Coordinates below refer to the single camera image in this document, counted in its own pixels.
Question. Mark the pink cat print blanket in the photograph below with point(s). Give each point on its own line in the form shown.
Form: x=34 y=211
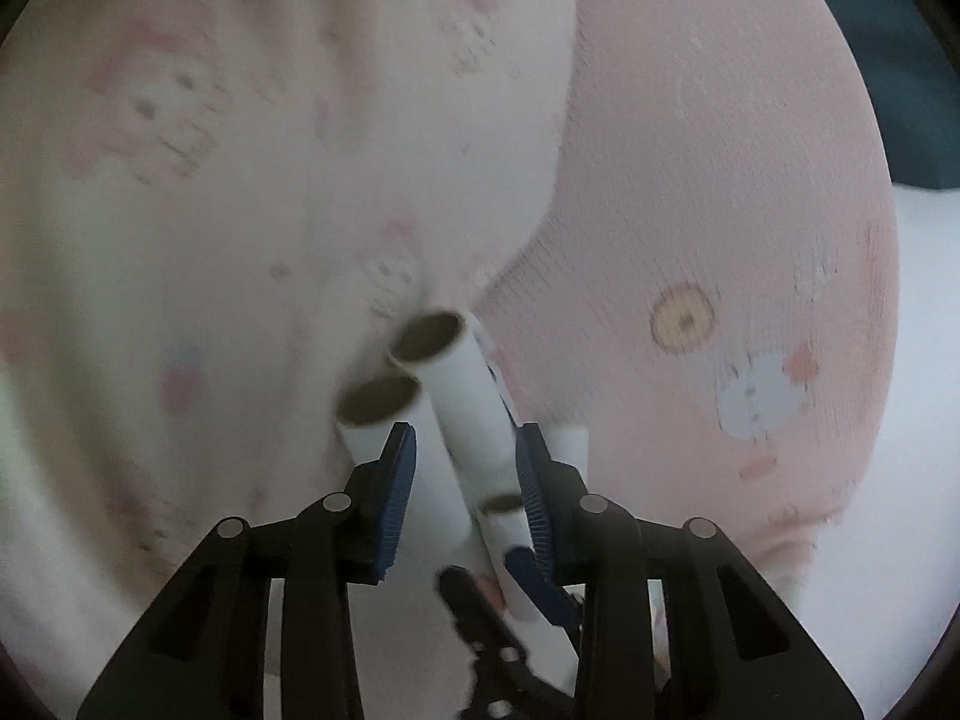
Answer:
x=712 y=165

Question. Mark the dark teal cloth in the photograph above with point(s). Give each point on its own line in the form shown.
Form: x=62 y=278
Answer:
x=885 y=52

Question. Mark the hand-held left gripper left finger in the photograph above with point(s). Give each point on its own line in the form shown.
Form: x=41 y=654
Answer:
x=397 y=502

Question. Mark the white paper tube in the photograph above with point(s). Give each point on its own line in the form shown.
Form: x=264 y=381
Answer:
x=568 y=446
x=409 y=457
x=465 y=397
x=510 y=529

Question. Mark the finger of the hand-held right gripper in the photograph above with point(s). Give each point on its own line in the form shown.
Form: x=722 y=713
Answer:
x=480 y=630
x=540 y=589

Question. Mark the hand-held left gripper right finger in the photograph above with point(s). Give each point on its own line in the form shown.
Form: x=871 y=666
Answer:
x=534 y=502

